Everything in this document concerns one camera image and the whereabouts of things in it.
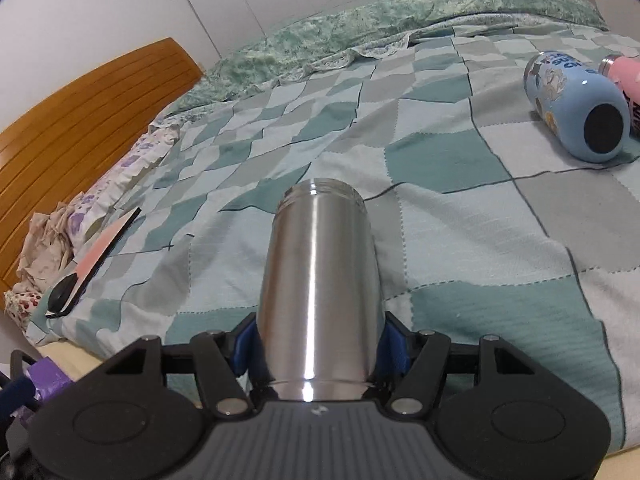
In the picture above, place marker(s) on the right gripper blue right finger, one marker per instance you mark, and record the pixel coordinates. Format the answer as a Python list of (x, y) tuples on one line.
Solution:
[(420, 355)]

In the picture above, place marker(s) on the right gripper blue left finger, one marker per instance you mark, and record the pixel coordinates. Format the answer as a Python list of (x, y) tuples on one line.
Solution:
[(226, 360)]

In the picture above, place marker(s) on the stainless steel cup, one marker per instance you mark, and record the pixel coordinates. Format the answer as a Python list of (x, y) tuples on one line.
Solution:
[(320, 316)]

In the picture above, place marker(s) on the teal checkered blanket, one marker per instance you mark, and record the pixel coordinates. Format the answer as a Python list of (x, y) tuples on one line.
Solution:
[(482, 222)]

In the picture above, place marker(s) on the pink book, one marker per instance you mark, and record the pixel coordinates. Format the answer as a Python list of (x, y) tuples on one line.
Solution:
[(93, 259)]

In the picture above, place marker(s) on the black oval object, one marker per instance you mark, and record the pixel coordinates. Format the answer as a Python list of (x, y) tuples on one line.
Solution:
[(61, 292)]

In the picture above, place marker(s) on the purple object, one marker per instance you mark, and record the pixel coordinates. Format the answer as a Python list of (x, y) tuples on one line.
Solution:
[(31, 384)]

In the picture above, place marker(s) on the purple floral pillow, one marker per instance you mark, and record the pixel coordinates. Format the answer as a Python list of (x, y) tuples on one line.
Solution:
[(90, 208)]

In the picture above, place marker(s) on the beige crumpled cloth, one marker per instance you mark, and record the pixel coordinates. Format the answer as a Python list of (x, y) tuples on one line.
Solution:
[(46, 250)]

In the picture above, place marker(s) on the red dotted white cloth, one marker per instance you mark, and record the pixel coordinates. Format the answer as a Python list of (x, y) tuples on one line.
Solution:
[(20, 306)]

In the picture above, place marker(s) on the orange wooden headboard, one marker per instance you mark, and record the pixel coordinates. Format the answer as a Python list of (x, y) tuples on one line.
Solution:
[(65, 143)]

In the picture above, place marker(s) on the blue cartoon bottle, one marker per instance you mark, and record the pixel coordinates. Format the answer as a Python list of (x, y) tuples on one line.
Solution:
[(586, 112)]

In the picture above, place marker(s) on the pink bottle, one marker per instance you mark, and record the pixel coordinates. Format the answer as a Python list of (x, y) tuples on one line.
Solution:
[(625, 73)]

